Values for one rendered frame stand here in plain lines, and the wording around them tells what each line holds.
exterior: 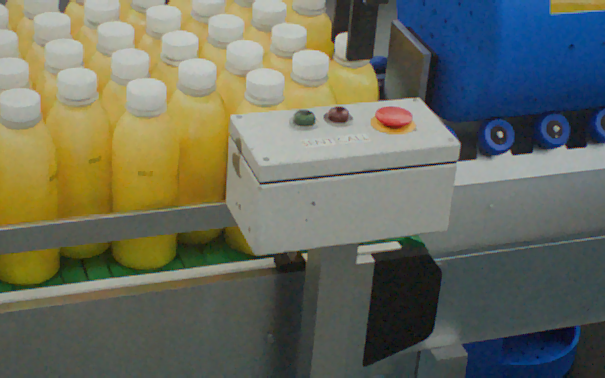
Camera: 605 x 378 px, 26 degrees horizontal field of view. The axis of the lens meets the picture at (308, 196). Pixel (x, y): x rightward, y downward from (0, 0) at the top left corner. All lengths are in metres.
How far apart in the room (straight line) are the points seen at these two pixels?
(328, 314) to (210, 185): 0.19
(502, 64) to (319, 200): 0.35
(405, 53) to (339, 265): 0.37
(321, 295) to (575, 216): 0.45
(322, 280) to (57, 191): 0.28
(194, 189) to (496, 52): 0.37
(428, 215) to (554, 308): 0.55
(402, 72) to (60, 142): 0.47
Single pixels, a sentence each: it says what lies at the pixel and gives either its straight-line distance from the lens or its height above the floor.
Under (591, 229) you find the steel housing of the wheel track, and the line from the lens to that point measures 1.66.
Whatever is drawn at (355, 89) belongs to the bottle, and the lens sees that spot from 1.43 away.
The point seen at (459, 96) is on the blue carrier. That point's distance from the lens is 1.54.
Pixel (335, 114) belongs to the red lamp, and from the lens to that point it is 1.24.
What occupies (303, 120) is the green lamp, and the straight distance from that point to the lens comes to 1.23.
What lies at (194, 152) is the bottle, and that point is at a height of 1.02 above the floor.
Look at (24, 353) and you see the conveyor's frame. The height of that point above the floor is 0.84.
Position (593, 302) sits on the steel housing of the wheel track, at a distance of 1.82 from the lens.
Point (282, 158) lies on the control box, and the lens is 1.18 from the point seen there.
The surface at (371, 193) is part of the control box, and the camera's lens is 1.22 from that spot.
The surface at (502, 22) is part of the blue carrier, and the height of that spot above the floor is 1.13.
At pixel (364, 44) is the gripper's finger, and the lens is 1.41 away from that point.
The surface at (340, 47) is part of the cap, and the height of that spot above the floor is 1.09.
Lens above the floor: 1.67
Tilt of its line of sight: 31 degrees down
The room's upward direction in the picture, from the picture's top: 5 degrees clockwise
